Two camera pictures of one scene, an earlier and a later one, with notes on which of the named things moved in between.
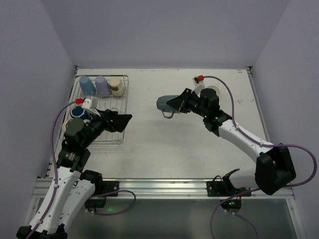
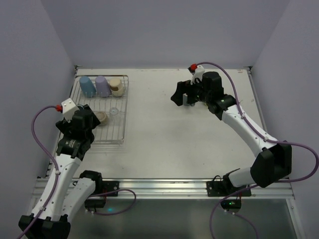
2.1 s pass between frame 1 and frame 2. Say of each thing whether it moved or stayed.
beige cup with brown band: stayed
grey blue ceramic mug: moved
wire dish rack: stayed
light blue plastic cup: stayed
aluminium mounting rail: stayed
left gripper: moved
